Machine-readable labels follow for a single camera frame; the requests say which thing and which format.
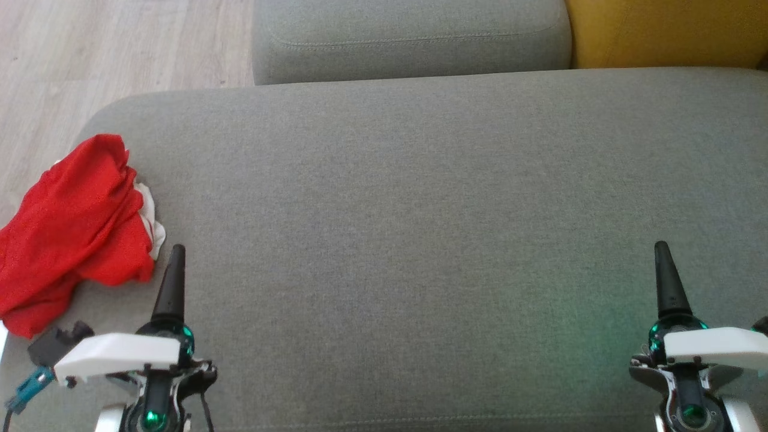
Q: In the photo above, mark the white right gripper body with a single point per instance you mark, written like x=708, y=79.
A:
x=714, y=348

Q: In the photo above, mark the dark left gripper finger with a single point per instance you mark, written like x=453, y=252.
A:
x=171, y=288

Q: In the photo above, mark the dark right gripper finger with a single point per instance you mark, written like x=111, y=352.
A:
x=671, y=288

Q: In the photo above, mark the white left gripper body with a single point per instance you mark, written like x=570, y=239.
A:
x=120, y=354

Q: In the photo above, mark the red white number 23 jersey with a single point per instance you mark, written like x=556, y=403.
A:
x=72, y=222

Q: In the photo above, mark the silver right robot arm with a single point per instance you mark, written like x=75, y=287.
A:
x=744, y=420

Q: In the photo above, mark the grey sofa seat cushion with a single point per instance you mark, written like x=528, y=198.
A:
x=420, y=240

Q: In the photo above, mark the mustard yellow cushion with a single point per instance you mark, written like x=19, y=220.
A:
x=660, y=30

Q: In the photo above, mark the grey sofa backrest cushion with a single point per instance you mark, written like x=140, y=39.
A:
x=408, y=36

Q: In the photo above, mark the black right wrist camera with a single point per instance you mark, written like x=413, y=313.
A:
x=762, y=324

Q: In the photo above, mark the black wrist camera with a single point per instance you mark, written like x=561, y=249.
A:
x=54, y=345
x=762, y=324

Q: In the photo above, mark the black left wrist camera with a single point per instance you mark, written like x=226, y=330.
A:
x=54, y=345

